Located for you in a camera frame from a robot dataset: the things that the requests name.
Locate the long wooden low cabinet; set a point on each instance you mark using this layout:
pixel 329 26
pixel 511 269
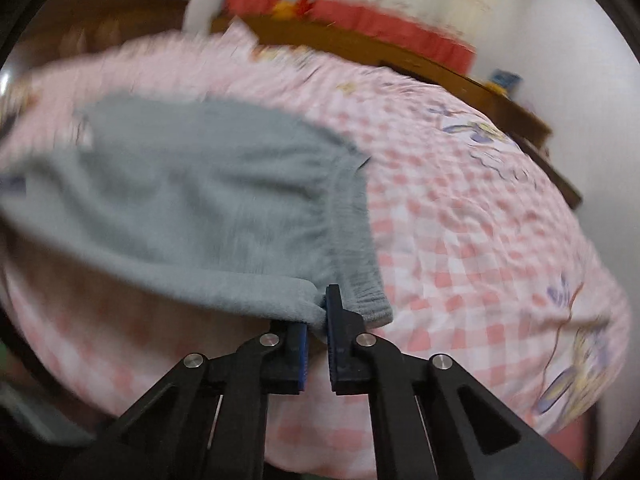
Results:
pixel 479 144

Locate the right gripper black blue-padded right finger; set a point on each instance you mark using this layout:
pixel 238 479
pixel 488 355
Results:
pixel 430 418

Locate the blue book on cabinet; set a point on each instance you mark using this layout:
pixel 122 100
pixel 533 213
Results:
pixel 504 82

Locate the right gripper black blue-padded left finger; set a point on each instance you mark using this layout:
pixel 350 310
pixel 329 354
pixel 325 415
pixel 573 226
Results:
pixel 206 418

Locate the pink checkered cartoon bedsheet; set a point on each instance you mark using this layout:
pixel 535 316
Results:
pixel 518 297

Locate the yellow container on cabinet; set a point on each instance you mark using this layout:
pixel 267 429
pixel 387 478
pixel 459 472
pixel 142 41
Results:
pixel 285 10

